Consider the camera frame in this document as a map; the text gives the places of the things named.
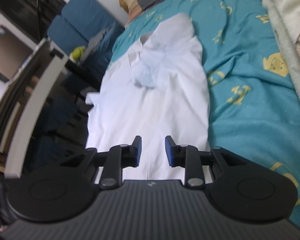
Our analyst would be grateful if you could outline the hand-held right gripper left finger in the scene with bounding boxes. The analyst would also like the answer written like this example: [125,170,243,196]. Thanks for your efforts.
[60,135,142,190]

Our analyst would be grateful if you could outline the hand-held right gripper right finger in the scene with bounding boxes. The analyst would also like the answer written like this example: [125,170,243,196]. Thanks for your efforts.
[165,135,249,189]

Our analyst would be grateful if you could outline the white shirt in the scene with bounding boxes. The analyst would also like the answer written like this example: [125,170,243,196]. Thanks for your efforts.
[85,12,211,180]

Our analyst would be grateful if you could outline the teal printed bed sheet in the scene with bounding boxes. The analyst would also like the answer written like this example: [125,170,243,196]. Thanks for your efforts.
[111,0,300,230]

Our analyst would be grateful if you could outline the dining table with black legs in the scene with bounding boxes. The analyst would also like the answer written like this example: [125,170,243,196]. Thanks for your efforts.
[0,38,70,180]

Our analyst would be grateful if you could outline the yellow-green plush toy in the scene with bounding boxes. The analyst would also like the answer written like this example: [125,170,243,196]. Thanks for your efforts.
[69,46,87,61]

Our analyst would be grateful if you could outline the grey cloth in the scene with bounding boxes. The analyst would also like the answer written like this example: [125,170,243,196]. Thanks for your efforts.
[86,29,115,53]

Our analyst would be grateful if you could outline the blue covered chair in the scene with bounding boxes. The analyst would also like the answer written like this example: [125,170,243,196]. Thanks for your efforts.
[47,15,90,53]
[61,0,126,78]

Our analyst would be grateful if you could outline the brown cushion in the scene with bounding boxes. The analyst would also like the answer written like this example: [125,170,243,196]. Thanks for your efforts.
[119,0,133,16]

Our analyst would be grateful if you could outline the light green printed blanket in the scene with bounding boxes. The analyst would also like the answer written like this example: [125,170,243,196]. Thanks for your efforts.
[250,0,300,123]

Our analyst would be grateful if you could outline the dark window with grille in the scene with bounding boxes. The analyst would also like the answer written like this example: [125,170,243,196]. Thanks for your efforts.
[0,0,68,43]

